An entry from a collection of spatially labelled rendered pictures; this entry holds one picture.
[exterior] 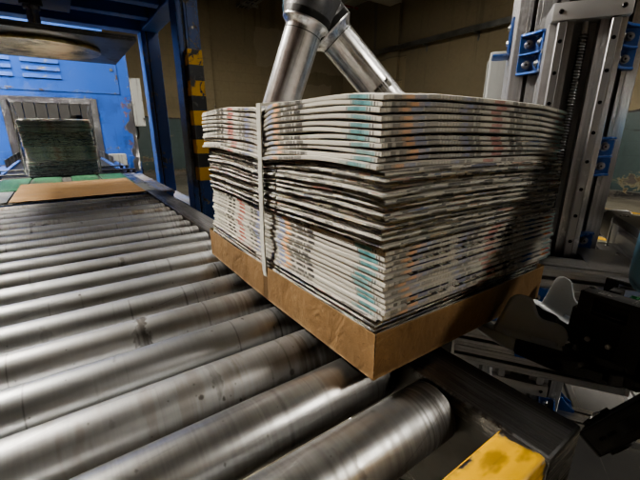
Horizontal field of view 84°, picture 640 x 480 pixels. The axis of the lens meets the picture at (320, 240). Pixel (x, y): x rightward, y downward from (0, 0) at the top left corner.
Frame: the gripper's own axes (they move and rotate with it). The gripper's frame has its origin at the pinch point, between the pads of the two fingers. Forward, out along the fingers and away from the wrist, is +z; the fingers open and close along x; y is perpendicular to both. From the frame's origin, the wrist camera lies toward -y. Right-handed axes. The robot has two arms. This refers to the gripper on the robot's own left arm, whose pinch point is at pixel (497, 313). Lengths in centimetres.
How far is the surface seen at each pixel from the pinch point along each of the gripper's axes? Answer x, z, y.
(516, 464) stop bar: 22.2, -12.9, 1.8
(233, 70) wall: -327, 866, 179
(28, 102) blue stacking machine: 55, 353, 39
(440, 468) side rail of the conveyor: 17.5, -5.8, -7.9
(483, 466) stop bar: 23.9, -11.8, 1.7
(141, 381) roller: 37.8, 12.9, -2.8
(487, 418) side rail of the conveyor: 17.9, -8.9, -0.1
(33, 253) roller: 47, 59, -2
